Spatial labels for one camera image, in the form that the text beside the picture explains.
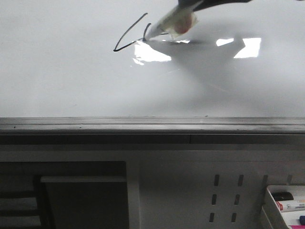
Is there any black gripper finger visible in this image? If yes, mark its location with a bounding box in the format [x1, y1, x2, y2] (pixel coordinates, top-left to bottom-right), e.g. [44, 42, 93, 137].
[178, 0, 251, 11]

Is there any blue marker in tray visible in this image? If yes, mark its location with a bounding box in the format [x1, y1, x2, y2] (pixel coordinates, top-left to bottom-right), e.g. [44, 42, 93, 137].
[299, 215, 305, 226]

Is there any grey perforated metal stand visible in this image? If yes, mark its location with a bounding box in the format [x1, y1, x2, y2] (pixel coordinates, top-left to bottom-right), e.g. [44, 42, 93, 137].
[0, 144, 305, 229]

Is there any pink marker in tray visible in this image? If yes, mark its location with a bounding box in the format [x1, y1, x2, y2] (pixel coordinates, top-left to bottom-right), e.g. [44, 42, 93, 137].
[288, 225, 305, 229]

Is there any black marker cap in tray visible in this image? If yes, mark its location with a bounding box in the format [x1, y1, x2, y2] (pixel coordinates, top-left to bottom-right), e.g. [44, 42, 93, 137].
[271, 192, 294, 201]

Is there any red white marker in tray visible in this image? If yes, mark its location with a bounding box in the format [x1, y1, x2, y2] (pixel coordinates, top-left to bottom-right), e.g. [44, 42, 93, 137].
[275, 200, 305, 212]

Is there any white marker with black tip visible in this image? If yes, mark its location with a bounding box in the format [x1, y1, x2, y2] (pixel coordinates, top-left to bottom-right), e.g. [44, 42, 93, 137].
[143, 0, 203, 41]

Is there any white whiteboard with aluminium frame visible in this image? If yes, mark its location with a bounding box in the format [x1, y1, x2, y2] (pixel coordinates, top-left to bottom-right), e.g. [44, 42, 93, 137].
[0, 0, 305, 145]

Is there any white plastic marker tray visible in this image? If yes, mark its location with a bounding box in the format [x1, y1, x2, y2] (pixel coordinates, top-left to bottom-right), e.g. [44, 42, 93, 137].
[260, 185, 305, 229]

